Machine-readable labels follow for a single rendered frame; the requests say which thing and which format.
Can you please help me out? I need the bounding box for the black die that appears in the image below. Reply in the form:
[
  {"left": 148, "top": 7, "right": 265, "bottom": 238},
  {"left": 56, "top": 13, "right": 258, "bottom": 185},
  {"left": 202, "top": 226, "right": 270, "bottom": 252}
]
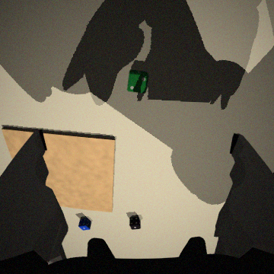
[{"left": 129, "top": 217, "right": 141, "bottom": 230}]

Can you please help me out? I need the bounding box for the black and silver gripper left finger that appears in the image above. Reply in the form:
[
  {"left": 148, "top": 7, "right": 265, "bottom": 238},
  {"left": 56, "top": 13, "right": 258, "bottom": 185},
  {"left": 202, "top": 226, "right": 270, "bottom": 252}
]
[{"left": 0, "top": 129, "right": 69, "bottom": 274}]

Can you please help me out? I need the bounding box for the dark blue die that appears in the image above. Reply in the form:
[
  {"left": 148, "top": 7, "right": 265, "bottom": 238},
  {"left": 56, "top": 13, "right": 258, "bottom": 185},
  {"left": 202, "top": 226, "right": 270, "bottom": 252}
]
[{"left": 78, "top": 218, "right": 91, "bottom": 231}]

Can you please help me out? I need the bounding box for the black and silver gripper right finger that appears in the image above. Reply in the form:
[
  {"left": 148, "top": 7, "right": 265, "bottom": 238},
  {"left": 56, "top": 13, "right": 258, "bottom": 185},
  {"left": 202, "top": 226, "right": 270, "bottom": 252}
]
[{"left": 214, "top": 133, "right": 274, "bottom": 274}]

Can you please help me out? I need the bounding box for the tan mat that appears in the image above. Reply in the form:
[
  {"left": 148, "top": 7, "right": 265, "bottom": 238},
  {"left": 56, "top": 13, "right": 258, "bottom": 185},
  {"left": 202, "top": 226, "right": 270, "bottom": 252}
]
[{"left": 2, "top": 127, "right": 115, "bottom": 212}]

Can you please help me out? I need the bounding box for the green die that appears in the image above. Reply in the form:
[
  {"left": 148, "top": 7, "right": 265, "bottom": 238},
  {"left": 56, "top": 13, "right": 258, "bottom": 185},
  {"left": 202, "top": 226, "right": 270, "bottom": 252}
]
[{"left": 127, "top": 70, "right": 148, "bottom": 94}]

